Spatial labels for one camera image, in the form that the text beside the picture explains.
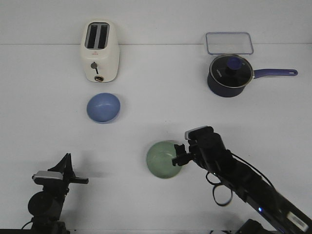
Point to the cream white toaster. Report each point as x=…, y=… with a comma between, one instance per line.
x=99, y=51

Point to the clear plastic food container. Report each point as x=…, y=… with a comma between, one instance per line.
x=219, y=43

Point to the glass pot lid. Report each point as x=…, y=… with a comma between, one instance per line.
x=231, y=70

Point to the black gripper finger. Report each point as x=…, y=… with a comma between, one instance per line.
x=180, y=150
x=69, y=167
x=62, y=164
x=182, y=160

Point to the blue plastic bowl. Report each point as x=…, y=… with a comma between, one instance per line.
x=103, y=108

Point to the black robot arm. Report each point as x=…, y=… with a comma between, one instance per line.
x=123, y=195
x=46, y=206

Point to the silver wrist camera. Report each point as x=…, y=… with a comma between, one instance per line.
x=42, y=177
x=193, y=133

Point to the dark blue saucepan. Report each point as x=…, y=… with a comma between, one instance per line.
x=228, y=92

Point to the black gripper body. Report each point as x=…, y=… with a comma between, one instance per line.
x=194, y=150
x=67, y=179

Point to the green plastic bowl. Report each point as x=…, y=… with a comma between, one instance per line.
x=159, y=160

